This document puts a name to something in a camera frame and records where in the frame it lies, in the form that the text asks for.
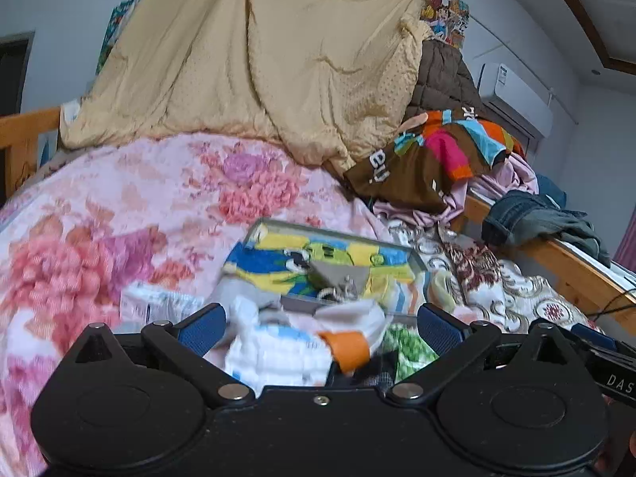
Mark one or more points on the clear plastic package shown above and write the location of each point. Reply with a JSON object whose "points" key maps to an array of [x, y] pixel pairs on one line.
{"points": [[159, 305]]}

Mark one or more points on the pink floral bedsheet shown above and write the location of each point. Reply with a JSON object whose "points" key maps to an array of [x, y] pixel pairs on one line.
{"points": [[149, 194]]}

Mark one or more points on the green and white cloth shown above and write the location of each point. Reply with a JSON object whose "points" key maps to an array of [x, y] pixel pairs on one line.
{"points": [[410, 350]]}

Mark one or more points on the tan dotted quilt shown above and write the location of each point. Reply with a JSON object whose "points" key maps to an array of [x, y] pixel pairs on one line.
{"points": [[248, 59]]}

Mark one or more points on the brown multicolour striped cloth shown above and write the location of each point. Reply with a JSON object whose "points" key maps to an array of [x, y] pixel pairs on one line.
{"points": [[397, 181]]}

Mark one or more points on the orange band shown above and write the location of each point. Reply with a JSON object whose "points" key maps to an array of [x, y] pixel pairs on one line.
{"points": [[348, 350]]}

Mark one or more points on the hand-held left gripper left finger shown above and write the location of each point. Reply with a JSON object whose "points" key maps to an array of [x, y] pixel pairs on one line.
{"points": [[203, 329]]}

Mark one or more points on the brown quilted comforter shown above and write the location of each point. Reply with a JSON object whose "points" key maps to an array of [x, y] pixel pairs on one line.
{"points": [[442, 79]]}

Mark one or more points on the colourful wall poster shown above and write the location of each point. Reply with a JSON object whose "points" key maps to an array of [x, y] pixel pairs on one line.
{"points": [[447, 10]]}

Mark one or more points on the grey cloth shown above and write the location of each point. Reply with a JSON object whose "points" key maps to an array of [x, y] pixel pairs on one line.
{"points": [[338, 272]]}

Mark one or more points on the blue cloth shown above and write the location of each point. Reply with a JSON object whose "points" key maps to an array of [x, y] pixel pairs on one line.
{"points": [[550, 189]]}

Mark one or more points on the blue denim jeans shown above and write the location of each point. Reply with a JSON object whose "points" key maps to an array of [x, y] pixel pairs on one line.
{"points": [[516, 216]]}

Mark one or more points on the white towel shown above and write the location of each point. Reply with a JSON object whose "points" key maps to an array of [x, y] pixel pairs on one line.
{"points": [[278, 350]]}

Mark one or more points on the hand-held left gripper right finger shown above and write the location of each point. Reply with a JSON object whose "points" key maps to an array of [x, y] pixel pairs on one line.
{"points": [[438, 329]]}

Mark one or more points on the gold patterned satin blanket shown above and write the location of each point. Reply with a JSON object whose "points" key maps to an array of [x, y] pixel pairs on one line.
{"points": [[502, 278]]}

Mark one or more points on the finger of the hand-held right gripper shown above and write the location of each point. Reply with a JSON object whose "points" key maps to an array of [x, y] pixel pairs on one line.
{"points": [[582, 332]]}

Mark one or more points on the teal wall poster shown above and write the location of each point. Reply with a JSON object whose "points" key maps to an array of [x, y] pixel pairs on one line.
{"points": [[115, 35]]}

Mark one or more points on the pastel striped cloth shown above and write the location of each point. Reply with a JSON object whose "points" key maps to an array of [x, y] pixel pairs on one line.
{"points": [[397, 293]]}

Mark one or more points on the grey garment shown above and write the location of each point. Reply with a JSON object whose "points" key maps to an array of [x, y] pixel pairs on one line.
{"points": [[586, 236]]}

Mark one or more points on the navy dotted sock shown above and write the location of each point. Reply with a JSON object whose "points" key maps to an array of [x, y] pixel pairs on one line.
{"points": [[377, 370]]}

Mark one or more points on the person's right hand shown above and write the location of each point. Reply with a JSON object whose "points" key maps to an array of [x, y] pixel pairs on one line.
{"points": [[621, 437]]}

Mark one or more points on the grey tray with cactus painting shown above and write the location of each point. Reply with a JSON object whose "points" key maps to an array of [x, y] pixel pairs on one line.
{"points": [[261, 258]]}

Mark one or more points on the white air conditioner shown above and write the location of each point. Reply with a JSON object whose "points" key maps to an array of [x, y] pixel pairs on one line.
{"points": [[516, 97]]}

